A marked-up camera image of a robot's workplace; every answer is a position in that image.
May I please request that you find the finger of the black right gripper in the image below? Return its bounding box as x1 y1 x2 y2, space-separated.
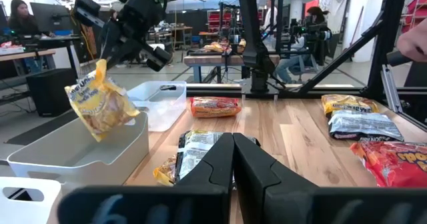
99 19 123 62
106 41 148 69

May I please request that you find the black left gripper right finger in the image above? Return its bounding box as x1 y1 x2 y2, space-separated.
233 133 427 224

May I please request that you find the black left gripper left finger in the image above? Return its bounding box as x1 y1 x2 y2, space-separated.
57 132 234 224

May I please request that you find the yellow Maruchan ramen pack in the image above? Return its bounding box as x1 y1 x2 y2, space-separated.
64 59 141 143
152 153 179 187
321 93 380 115

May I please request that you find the black Fire Noodle pack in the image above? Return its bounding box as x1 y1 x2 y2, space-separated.
173 129 262 182

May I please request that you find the red Saucy Noods pack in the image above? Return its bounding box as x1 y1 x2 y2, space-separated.
189 96 242 119
349 140 427 188

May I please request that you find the black computer monitor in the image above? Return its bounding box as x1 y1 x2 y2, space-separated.
29 2 73 35

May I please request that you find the clear plastic bin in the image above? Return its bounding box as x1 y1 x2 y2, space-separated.
126 80 187 133

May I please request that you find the black box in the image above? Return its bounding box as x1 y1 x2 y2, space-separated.
25 67 79 118

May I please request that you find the person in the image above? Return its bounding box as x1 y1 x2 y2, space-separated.
274 5 333 85
262 0 278 50
7 0 57 38

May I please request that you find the silver snack packet bottom-right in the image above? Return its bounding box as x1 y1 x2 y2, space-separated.
328 109 405 142

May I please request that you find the grey plastic bin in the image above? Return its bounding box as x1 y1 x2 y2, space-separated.
6 110 150 187

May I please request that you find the white plastic bin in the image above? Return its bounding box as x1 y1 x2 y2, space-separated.
0 176 63 224

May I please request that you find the white hanging cloth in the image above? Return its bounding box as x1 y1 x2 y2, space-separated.
318 0 350 25

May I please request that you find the person's hand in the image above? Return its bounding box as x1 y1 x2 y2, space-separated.
396 18 427 63

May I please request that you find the red storage rack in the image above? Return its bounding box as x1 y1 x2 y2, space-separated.
400 0 427 34

